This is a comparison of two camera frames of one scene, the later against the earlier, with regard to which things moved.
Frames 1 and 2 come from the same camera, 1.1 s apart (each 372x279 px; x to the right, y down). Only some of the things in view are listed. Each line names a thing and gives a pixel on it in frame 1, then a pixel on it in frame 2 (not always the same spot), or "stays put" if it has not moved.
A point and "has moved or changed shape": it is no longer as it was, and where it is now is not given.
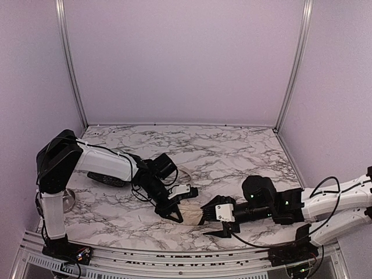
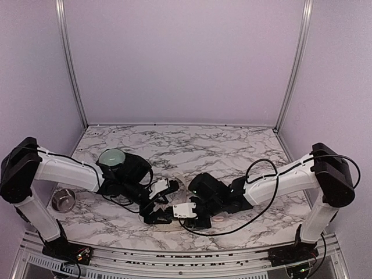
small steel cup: (68, 200) stays put
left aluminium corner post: (60, 8) stays put
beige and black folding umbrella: (191, 210) has moved or changed shape
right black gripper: (215, 214) -> (201, 221)
